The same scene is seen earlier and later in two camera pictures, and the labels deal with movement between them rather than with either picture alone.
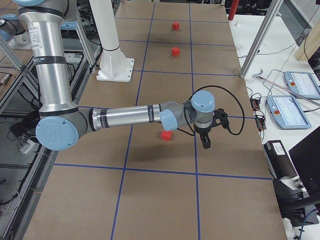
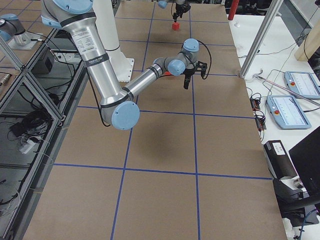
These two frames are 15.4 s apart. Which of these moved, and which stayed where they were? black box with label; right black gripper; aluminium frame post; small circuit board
Moved: right black gripper
Stayed: small circuit board; black box with label; aluminium frame post
